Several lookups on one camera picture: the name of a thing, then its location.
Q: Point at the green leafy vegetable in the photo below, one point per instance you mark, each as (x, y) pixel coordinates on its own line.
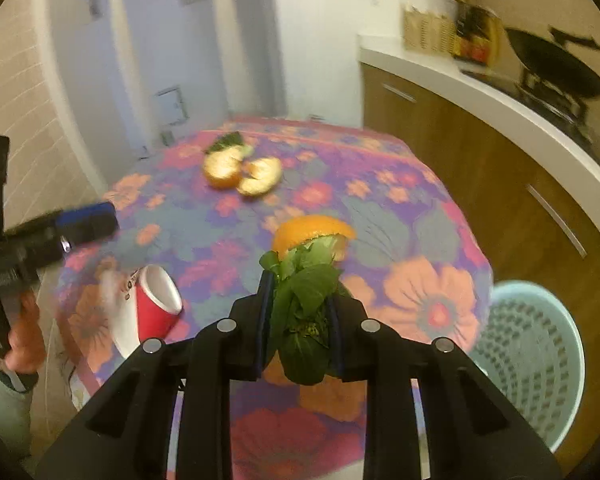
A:
(300, 310)

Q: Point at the large orange peel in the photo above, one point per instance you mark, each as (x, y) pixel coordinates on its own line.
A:
(310, 227)

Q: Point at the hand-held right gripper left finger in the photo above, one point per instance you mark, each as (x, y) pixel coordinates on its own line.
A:
(265, 325)

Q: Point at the teal plastic basket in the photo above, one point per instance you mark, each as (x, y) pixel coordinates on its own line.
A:
(530, 360)

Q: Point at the black gas stove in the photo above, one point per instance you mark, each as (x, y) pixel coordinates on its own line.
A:
(570, 105)

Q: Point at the person's left hand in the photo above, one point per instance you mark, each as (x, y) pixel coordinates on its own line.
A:
(25, 340)

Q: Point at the red and white paper cup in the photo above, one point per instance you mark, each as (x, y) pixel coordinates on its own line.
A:
(155, 310)

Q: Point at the cream utensil basket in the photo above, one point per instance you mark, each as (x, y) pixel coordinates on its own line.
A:
(427, 29)

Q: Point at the floral tablecloth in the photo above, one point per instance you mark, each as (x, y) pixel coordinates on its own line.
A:
(405, 240)

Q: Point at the white kitchen countertop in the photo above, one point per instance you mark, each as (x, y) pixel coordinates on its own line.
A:
(430, 62)

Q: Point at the white wall access box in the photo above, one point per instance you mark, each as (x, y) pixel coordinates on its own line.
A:
(171, 106)

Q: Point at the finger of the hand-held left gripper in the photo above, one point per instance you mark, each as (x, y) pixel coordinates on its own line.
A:
(87, 221)

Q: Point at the small green leaf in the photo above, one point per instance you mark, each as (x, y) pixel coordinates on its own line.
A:
(227, 141)

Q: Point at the orange peel piece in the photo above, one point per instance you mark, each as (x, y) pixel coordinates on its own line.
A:
(260, 176)
(222, 168)

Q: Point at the black wok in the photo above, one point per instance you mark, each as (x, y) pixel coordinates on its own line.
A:
(555, 60)

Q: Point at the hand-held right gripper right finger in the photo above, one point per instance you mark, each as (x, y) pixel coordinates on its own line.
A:
(333, 332)

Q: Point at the wooden base cabinets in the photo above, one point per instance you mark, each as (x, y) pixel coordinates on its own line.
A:
(480, 160)

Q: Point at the dark sauce bottle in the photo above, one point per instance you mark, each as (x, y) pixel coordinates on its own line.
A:
(465, 35)
(487, 35)

